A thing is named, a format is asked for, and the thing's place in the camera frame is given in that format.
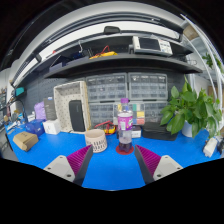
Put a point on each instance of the grey small-parts drawer cabinet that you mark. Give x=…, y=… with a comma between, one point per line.
x=101, y=114
x=106, y=87
x=155, y=111
x=148, y=86

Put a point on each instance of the white metal shelf rack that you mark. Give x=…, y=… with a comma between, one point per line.
x=190, y=32

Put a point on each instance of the flat black case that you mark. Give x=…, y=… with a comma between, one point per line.
x=159, y=131

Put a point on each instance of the white power adapter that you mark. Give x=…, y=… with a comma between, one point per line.
x=210, y=147

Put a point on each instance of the green potted plant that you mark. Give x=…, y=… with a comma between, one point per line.
x=186, y=110

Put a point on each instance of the small flat white box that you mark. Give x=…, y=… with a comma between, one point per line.
x=136, y=132

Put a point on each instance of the purple bag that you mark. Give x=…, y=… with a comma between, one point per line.
x=40, y=111

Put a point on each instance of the yellow multimeter with red leads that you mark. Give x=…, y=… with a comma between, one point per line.
x=109, y=130

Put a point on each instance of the clear bottle with purple cap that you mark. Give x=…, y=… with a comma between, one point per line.
x=125, y=121

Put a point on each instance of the brown cardboard box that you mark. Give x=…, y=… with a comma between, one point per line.
x=25, y=141

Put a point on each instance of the white perforated crate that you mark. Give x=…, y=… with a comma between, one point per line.
x=63, y=100

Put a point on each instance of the dark grey upright box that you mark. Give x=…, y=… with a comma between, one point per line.
x=50, y=108

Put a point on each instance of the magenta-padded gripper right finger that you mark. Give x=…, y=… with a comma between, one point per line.
x=168, y=168

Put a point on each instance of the blue box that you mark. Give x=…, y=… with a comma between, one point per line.
x=34, y=127

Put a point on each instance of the white cardboard box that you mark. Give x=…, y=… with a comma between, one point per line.
x=52, y=127

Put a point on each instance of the beige patterned cup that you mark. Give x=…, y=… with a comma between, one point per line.
x=96, y=140

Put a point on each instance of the black speaker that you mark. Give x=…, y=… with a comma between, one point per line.
x=77, y=116

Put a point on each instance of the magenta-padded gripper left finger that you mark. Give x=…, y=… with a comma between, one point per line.
x=60, y=168

